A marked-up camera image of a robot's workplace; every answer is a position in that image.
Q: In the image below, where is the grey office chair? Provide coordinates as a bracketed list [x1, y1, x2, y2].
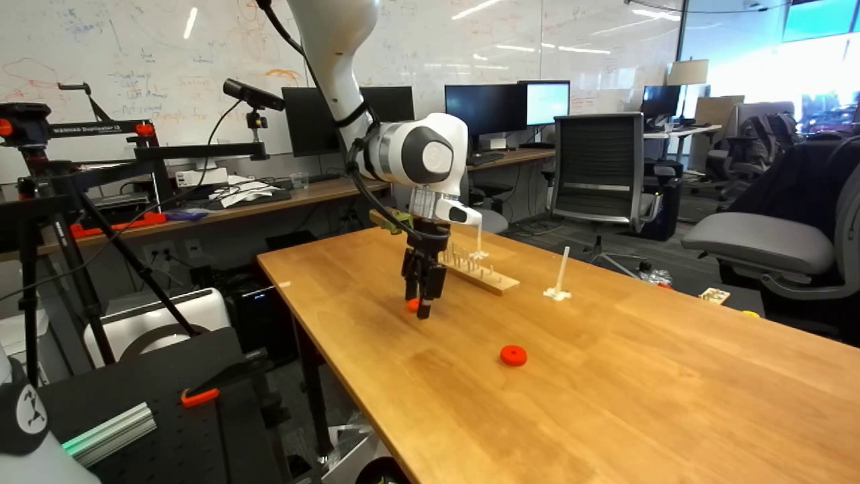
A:
[683, 137, 860, 345]

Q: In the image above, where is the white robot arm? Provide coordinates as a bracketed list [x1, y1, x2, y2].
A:
[255, 0, 481, 321]

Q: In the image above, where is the black mesh chair back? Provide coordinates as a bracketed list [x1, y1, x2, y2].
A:
[550, 112, 648, 233]

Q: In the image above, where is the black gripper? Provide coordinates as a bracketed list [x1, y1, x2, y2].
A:
[401, 221, 448, 321]

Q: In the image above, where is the clear peg stand near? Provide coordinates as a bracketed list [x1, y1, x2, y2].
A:
[469, 223, 489, 260]

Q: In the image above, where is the black computer monitor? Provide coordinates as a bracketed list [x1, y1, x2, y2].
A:
[280, 84, 415, 158]

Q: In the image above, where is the lit computer monitor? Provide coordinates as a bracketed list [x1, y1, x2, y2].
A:
[523, 81, 569, 126]

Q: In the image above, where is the black camera tripod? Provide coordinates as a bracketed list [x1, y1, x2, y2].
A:
[0, 81, 270, 388]

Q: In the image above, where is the wooden peg board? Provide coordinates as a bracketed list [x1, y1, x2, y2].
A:
[440, 256, 517, 294]

